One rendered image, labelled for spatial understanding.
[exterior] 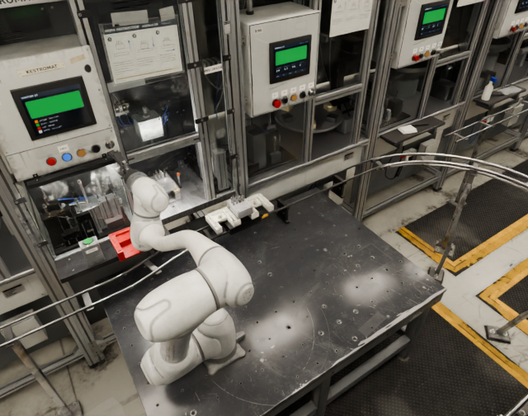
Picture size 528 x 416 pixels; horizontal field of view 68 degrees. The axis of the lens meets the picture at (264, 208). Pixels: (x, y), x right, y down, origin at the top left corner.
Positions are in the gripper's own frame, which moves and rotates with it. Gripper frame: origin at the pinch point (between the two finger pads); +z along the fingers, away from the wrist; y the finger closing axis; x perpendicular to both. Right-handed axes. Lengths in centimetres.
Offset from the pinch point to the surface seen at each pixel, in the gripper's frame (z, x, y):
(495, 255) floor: -95, -220, -162
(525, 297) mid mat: -128, -194, -160
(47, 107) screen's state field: 5.1, 14.1, 30.1
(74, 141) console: 7.5, 10.5, 12.6
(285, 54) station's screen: -7, -94, 18
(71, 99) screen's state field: 4.0, 5.2, 30.2
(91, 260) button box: -1.3, 28.5, -39.8
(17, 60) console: 7, 15, 48
